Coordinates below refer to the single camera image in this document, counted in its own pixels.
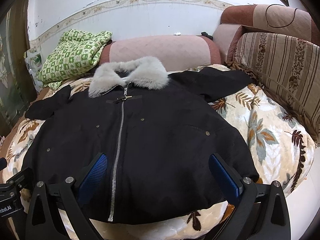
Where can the small black object on bolster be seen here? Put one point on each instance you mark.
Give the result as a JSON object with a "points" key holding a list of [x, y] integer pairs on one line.
{"points": [[205, 34]]}

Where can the pink bolster cushion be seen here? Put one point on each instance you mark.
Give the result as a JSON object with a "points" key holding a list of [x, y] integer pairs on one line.
{"points": [[174, 52]]}

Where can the striped brown sofa cushion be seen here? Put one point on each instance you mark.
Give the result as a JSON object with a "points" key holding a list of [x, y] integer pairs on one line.
{"points": [[288, 67]]}

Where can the black coat with fur collar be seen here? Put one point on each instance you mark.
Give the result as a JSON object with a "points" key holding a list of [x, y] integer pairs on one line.
{"points": [[157, 131]]}

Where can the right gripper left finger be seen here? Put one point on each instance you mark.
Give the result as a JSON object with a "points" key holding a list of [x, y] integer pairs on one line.
{"points": [[90, 178]]}

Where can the stained glass wooden door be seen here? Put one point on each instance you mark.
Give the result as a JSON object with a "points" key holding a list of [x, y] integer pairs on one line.
{"points": [[17, 89]]}

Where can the leaf patterned beige blanket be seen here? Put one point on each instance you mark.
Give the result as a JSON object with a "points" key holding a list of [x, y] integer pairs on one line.
{"points": [[282, 151]]}

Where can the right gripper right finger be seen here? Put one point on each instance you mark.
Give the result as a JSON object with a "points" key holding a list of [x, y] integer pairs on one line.
{"points": [[228, 180]]}

